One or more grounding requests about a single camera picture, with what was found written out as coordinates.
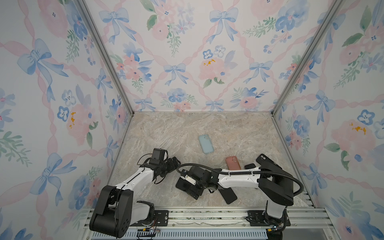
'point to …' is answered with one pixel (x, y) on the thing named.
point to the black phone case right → (262, 160)
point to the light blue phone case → (206, 144)
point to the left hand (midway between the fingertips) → (176, 164)
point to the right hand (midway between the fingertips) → (191, 184)
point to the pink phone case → (232, 163)
